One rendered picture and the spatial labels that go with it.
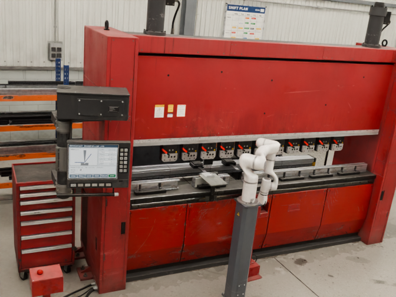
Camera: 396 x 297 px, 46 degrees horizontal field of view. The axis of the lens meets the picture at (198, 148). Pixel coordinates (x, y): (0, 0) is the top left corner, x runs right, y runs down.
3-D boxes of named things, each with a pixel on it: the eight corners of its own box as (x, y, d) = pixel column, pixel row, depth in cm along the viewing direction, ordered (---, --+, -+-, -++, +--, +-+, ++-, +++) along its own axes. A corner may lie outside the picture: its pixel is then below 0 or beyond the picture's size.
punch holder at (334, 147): (331, 151, 513) (334, 137, 508) (326, 148, 521) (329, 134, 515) (342, 150, 520) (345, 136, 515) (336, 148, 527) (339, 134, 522)
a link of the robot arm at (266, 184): (269, 189, 455) (259, 188, 455) (271, 177, 450) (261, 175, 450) (270, 193, 448) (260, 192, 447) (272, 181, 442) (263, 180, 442)
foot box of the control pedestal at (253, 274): (246, 282, 463) (248, 271, 459) (233, 269, 483) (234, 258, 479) (262, 278, 472) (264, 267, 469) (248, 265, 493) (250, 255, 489)
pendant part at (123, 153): (66, 188, 336) (66, 141, 325) (66, 182, 347) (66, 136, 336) (128, 188, 348) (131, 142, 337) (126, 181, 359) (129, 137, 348)
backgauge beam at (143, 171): (125, 181, 450) (126, 171, 447) (121, 176, 462) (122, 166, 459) (314, 166, 548) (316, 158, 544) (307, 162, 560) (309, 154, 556)
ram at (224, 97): (125, 147, 409) (130, 55, 384) (123, 144, 416) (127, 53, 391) (378, 134, 536) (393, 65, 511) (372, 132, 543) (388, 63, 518)
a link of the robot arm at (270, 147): (244, 170, 394) (263, 174, 388) (246, 157, 389) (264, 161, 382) (264, 147, 434) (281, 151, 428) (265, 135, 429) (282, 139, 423)
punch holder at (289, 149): (286, 154, 488) (289, 139, 483) (282, 151, 495) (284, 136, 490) (298, 153, 494) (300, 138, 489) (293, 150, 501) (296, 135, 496)
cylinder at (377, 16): (370, 48, 495) (380, 2, 480) (353, 45, 516) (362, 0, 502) (393, 49, 509) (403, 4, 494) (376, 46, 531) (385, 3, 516)
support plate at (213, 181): (210, 186, 431) (211, 185, 431) (198, 175, 454) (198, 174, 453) (227, 184, 439) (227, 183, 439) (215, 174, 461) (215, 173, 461)
